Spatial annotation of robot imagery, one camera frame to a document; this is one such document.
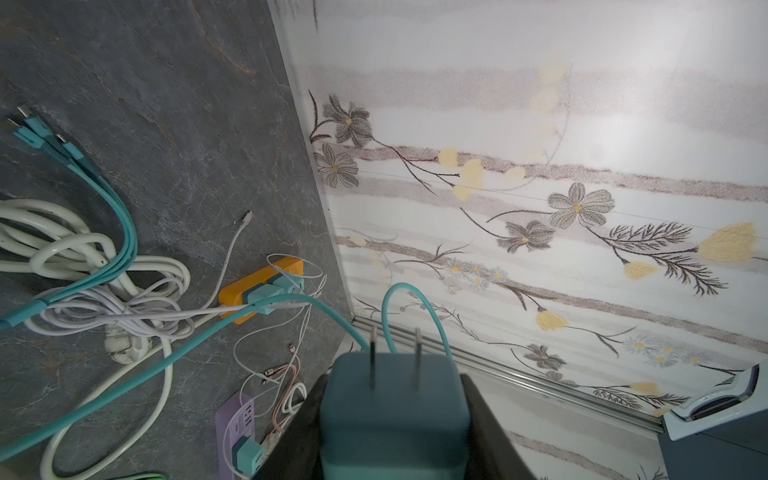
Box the purple power strip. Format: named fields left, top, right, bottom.
left=214, top=393, right=255, bottom=480

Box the orange power strip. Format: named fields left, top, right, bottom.
left=218, top=257, right=304, bottom=307

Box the teal USB charger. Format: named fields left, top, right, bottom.
left=319, top=330, right=471, bottom=479
left=232, top=436, right=265, bottom=478
left=271, top=273, right=305, bottom=294
left=243, top=283, right=282, bottom=315

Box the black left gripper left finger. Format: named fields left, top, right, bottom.
left=253, top=375, right=329, bottom=480

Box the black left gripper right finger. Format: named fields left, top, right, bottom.
left=460, top=374, right=536, bottom=480

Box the teal charging cable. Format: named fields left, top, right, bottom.
left=0, top=106, right=454, bottom=463

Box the pink charging cable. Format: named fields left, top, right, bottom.
left=262, top=341, right=304, bottom=433

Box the white cord of orange strip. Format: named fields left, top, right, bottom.
left=0, top=199, right=192, bottom=480

